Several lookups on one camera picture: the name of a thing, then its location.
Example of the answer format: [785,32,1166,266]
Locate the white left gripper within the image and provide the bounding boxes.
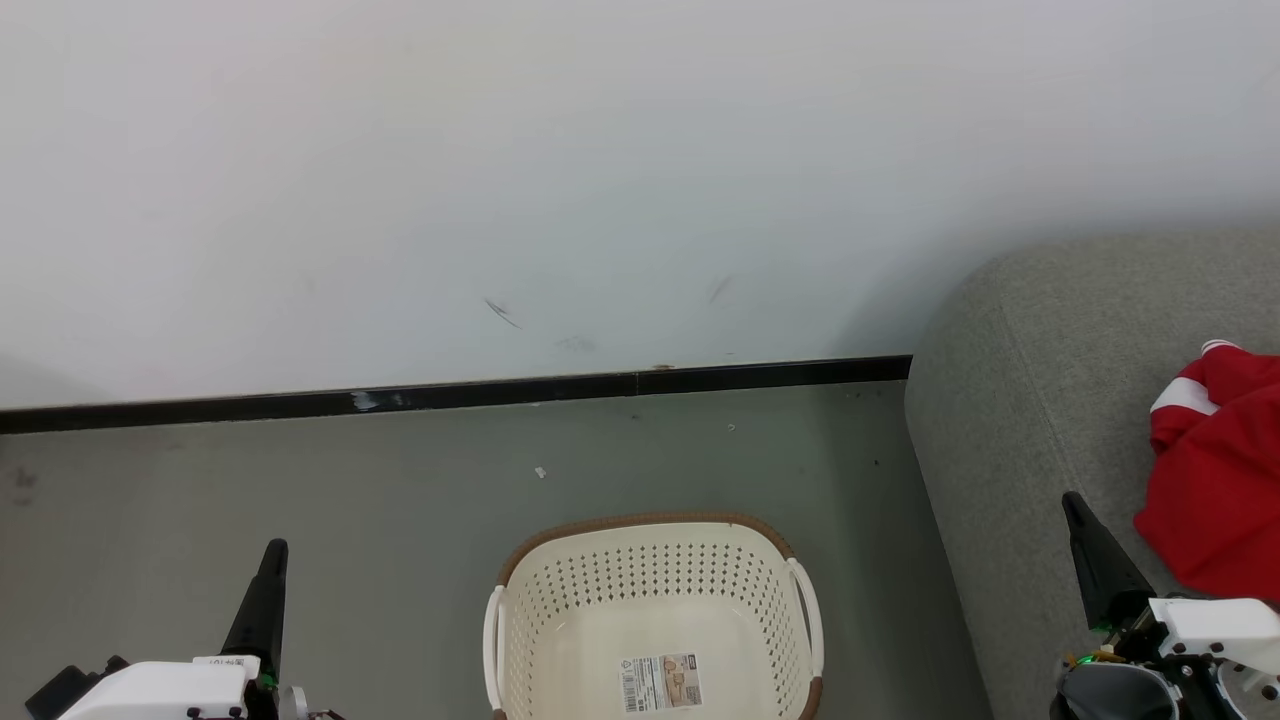
[60,540,301,720]

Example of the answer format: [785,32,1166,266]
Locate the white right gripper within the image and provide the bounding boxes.
[1062,492,1280,663]

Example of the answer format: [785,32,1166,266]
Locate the red shorts thin white stripes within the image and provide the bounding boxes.
[1133,380,1280,603]

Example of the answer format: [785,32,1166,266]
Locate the grey fabric sofa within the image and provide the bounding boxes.
[905,228,1280,720]

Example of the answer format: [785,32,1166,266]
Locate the cream perforated laundry basket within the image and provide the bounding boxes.
[483,512,826,720]

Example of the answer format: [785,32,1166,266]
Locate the paper label sticker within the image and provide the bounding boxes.
[618,652,704,715]

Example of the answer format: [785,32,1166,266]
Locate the black wall baseboard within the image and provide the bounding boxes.
[0,355,913,434]

